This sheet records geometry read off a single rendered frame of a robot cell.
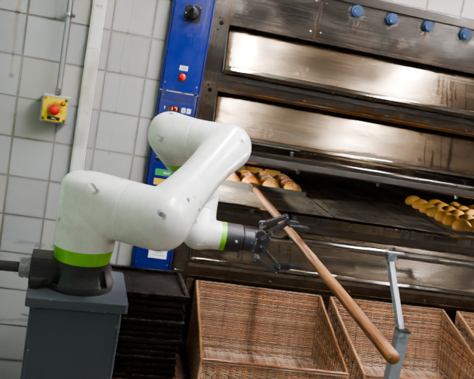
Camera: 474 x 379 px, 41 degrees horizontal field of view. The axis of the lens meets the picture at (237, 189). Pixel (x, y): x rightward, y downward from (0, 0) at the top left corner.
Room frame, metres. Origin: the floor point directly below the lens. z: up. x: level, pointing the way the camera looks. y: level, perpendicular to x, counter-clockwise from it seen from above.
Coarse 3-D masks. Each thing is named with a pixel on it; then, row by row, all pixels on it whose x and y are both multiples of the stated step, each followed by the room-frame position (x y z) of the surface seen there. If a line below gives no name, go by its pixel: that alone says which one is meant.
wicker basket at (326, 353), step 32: (224, 288) 2.51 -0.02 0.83; (256, 288) 2.54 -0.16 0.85; (192, 320) 2.41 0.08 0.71; (224, 320) 2.49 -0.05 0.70; (256, 320) 2.51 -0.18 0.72; (288, 320) 2.54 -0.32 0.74; (320, 320) 2.52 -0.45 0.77; (192, 352) 2.25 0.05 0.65; (224, 352) 2.44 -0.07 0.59; (256, 352) 2.48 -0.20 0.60; (288, 352) 2.51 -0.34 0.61; (320, 352) 2.45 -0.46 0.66
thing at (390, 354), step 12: (264, 204) 2.62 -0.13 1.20; (276, 216) 2.40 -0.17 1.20; (288, 228) 2.21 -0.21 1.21; (300, 240) 2.06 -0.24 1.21; (312, 252) 1.94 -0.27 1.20; (312, 264) 1.85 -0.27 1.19; (324, 276) 1.73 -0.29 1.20; (336, 288) 1.62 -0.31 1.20; (348, 300) 1.54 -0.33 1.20; (348, 312) 1.50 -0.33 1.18; (360, 312) 1.46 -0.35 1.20; (360, 324) 1.41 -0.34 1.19; (372, 324) 1.39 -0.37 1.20; (372, 336) 1.34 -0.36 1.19; (384, 348) 1.28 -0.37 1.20; (396, 360) 1.25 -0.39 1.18
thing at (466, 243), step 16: (224, 208) 2.54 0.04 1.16; (240, 208) 2.55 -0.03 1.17; (256, 208) 2.58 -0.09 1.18; (304, 224) 2.61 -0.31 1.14; (320, 224) 2.62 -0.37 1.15; (336, 224) 2.64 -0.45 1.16; (352, 224) 2.65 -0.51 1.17; (368, 224) 2.68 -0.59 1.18; (416, 240) 2.71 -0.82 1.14; (432, 240) 2.72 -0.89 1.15; (448, 240) 2.74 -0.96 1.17; (464, 240) 2.75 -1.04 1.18
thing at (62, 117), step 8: (48, 96) 2.32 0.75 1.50; (56, 96) 2.33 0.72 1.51; (64, 96) 2.37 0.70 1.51; (48, 104) 2.32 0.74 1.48; (56, 104) 2.33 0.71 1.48; (40, 112) 2.32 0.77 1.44; (48, 112) 2.32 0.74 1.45; (64, 112) 2.33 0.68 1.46; (48, 120) 2.33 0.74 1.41; (56, 120) 2.33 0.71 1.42; (64, 120) 2.34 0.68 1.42
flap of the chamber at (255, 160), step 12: (252, 156) 2.40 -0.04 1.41; (288, 168) 2.50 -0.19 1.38; (300, 168) 2.44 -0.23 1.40; (312, 168) 2.45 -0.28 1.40; (324, 168) 2.46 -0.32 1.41; (360, 180) 2.64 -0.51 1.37; (372, 180) 2.50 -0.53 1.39; (384, 180) 2.51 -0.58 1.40; (396, 180) 2.52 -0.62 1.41; (432, 192) 2.69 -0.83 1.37; (444, 192) 2.56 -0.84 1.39; (456, 192) 2.57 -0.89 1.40; (468, 192) 2.59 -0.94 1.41
